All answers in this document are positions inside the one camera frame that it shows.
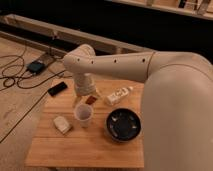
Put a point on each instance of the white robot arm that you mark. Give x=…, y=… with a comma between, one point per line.
x=176, y=104

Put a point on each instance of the black phone on floor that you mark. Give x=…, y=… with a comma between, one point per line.
x=57, y=89

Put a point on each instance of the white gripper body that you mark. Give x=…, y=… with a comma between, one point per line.
x=83, y=84

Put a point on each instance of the white small box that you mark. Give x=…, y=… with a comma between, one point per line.
x=62, y=124

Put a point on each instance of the dark ceramic bowl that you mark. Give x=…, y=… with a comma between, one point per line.
x=123, y=125

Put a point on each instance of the wooden table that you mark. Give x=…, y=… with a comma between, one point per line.
x=90, y=147

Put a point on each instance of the brown snack bar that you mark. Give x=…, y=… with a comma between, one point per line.
x=91, y=99

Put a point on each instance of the blue power adapter box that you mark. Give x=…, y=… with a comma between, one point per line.
x=35, y=67

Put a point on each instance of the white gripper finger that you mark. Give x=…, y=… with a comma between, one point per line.
x=97, y=94
x=77, y=100

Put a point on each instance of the white plastic cup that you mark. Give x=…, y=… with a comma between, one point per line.
x=83, y=113

